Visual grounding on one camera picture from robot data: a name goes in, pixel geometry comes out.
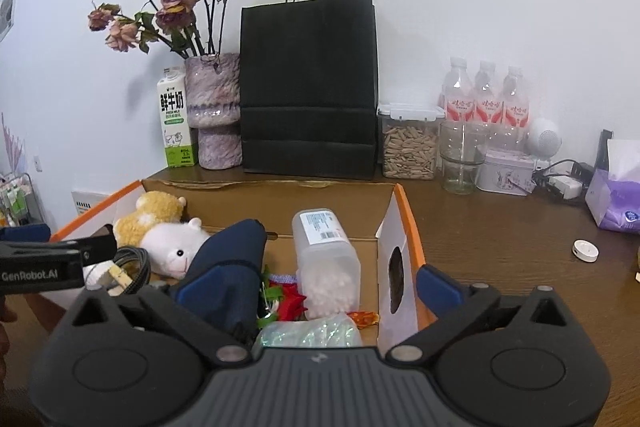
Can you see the white floor appliance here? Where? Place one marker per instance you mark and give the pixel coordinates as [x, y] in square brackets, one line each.
[89, 201]

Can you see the white round speaker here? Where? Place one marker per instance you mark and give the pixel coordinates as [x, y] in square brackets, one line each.
[543, 137]

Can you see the purple textured vase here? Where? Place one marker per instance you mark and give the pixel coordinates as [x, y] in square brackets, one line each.
[212, 107]

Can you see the black paper bag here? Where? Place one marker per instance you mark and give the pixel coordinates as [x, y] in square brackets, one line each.
[307, 92]

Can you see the iridescent plastic wrap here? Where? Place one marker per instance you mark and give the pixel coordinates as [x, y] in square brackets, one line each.
[310, 332]

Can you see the red fabric flower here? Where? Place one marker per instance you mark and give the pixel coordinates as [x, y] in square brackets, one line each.
[292, 299]

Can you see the wall poster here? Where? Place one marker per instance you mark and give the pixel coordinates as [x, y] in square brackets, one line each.
[7, 9]

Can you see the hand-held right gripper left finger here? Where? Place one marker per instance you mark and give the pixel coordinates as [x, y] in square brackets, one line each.
[200, 288]

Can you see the white wall outlet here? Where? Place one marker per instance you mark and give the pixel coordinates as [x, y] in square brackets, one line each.
[36, 162]

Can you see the orange candy wrapper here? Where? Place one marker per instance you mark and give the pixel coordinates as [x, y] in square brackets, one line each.
[364, 318]

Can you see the clear seed container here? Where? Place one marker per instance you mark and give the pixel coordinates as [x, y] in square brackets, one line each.
[410, 147]

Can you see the metal storage rack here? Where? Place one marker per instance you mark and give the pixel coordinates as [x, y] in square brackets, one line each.
[15, 202]

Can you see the purple tissue pack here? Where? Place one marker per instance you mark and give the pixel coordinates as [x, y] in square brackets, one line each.
[617, 197]

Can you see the yellow and white plush toy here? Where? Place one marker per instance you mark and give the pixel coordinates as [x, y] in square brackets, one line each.
[170, 247]

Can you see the empty glass jar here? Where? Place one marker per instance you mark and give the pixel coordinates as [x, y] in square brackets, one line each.
[461, 162]

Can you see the pale tin box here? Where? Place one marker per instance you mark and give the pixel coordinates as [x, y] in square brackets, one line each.
[505, 172]

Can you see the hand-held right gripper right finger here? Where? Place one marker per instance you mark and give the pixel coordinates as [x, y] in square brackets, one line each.
[439, 289]

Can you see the small white round lid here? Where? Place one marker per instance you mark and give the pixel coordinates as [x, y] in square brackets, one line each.
[585, 251]

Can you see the round wooden desk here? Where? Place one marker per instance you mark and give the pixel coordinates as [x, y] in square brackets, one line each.
[500, 247]

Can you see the navy blue pouch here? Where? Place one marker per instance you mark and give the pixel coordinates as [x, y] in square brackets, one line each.
[225, 257]

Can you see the red cardboard box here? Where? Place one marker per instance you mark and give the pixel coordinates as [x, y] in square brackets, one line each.
[340, 207]

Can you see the purple wall decoration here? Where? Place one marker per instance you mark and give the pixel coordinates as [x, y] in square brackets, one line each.
[11, 147]

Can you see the person's left hand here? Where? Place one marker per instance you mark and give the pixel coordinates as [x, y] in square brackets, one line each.
[7, 309]

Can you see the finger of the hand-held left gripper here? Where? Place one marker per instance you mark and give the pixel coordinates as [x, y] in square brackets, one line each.
[95, 246]
[25, 232]

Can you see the green and white milk carton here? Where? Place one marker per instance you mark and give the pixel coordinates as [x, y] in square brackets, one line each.
[176, 122]

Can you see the translucent cotton swab container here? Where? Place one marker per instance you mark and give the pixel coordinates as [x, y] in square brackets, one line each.
[325, 267]

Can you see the red label water bottle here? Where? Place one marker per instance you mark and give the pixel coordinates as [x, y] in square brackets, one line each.
[487, 102]
[457, 99]
[515, 107]

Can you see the wooden clothespin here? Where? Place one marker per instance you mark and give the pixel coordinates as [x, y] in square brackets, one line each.
[120, 278]

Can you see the white charger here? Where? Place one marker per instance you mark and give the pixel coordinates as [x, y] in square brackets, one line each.
[566, 187]

